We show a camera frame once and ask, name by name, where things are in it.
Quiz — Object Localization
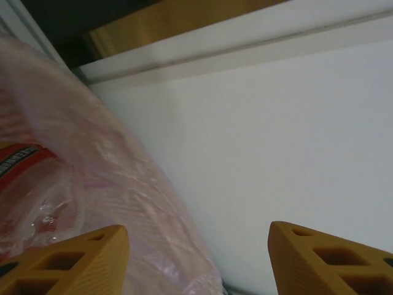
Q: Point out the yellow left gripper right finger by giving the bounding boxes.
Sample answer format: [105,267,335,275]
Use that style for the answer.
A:
[268,220,393,295]

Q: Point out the pink translucent bin liner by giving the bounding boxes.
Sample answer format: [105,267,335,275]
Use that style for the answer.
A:
[0,21,230,295]

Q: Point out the wooden door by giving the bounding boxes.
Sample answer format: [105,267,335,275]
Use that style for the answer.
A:
[87,0,291,61]

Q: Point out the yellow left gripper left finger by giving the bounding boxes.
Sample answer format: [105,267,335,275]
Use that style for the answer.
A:
[0,224,130,295]

